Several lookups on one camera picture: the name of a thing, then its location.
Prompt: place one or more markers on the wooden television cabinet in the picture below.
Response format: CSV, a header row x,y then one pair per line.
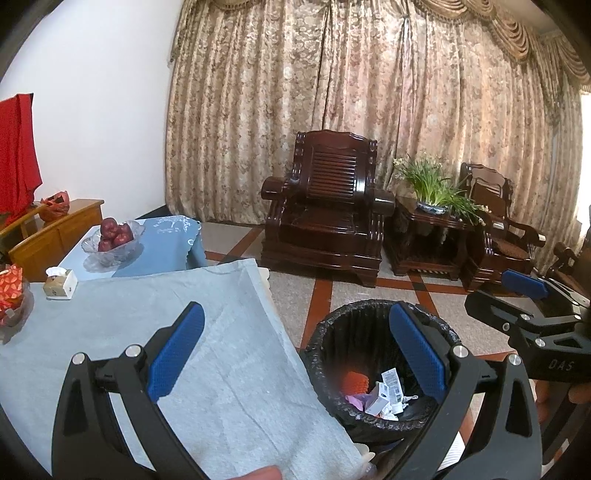
x,y
55,235

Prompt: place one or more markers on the person's left hand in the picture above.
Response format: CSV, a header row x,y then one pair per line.
x,y
263,474

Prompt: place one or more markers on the dark wooden side table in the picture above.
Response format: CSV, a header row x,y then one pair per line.
x,y
429,249

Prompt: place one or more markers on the white paper packet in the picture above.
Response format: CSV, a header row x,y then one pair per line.
x,y
391,381

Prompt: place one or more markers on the black bin with liner bag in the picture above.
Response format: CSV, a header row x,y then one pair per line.
x,y
332,341

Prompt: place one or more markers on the red apple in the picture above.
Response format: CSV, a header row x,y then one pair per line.
x,y
124,229
104,244
109,226
119,240

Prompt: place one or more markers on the red cloth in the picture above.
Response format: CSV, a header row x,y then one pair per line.
x,y
16,152

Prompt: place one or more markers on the small white carton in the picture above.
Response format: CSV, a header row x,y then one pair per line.
x,y
376,404

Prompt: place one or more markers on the glass fruit bowl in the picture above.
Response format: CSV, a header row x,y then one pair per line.
x,y
111,256

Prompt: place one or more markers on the potted narcissus plant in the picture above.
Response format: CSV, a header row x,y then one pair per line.
x,y
434,189

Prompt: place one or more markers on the red woven basket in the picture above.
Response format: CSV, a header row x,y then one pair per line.
x,y
54,210

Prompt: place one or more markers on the dark wooden armchair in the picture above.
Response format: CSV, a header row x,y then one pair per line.
x,y
568,261
503,249
323,230

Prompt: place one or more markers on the person's right hand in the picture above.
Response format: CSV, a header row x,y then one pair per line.
x,y
581,393

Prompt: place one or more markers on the dark blue embroidered tablecloth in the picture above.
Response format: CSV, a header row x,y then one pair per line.
x,y
171,249

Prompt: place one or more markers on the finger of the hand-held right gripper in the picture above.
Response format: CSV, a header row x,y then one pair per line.
x,y
524,284
489,304

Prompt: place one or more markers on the beige patterned curtain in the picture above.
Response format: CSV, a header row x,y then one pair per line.
x,y
323,83

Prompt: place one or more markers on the red printed box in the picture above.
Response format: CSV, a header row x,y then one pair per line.
x,y
10,288

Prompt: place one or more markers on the white paper scrap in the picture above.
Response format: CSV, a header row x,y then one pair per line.
x,y
406,402

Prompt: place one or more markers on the orange foam fruit net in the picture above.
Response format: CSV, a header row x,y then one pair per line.
x,y
355,382

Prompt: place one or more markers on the scalloped blue white tablecloth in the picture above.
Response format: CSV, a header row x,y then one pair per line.
x,y
265,277

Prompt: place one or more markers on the pink soft scrap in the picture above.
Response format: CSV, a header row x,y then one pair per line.
x,y
355,400

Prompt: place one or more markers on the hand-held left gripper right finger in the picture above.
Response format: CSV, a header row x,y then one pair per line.
x,y
418,350

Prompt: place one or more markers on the beige tissue box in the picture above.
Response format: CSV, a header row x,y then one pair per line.
x,y
62,288

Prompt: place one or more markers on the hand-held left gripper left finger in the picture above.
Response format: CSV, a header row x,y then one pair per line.
x,y
178,350

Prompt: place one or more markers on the clear glass dish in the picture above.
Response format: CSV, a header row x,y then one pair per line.
x,y
21,319

